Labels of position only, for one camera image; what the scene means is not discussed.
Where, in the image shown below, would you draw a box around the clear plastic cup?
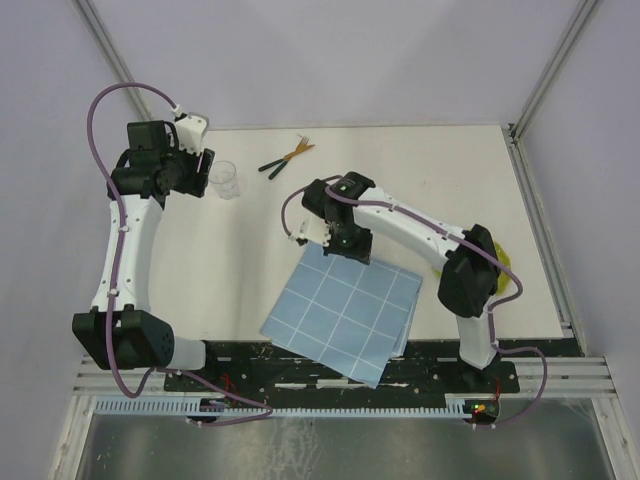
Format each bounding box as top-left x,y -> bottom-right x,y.
209,160 -> 240,200

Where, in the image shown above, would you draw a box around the blue checkered cloth napkin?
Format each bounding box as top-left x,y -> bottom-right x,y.
260,244 -> 423,388

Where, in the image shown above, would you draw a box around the green polka dot plate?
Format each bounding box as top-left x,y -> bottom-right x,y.
431,241 -> 511,296

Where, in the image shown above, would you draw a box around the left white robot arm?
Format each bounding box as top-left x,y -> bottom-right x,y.
72,113 -> 221,390

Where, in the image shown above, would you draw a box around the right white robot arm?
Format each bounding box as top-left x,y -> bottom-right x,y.
296,172 -> 500,391

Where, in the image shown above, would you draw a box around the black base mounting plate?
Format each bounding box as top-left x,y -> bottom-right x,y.
162,342 -> 521,401

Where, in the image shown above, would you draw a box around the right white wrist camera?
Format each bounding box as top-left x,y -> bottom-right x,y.
294,215 -> 331,247

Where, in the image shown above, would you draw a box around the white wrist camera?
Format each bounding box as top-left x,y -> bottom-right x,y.
171,105 -> 209,156
294,215 -> 331,247

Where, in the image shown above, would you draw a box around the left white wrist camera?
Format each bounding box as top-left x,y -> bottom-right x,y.
171,105 -> 209,156

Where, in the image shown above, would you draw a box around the right aluminium frame post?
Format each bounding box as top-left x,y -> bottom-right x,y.
509,0 -> 606,141

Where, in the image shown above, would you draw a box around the aluminium frame post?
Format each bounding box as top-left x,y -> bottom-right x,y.
509,0 -> 606,141
71,0 -> 154,121

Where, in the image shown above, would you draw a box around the left aluminium frame post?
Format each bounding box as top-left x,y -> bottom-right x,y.
71,0 -> 154,121

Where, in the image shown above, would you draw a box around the blue slotted cable duct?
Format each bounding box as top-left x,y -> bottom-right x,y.
93,392 -> 496,416

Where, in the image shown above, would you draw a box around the aluminium front rail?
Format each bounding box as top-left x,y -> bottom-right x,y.
72,355 -> 619,396

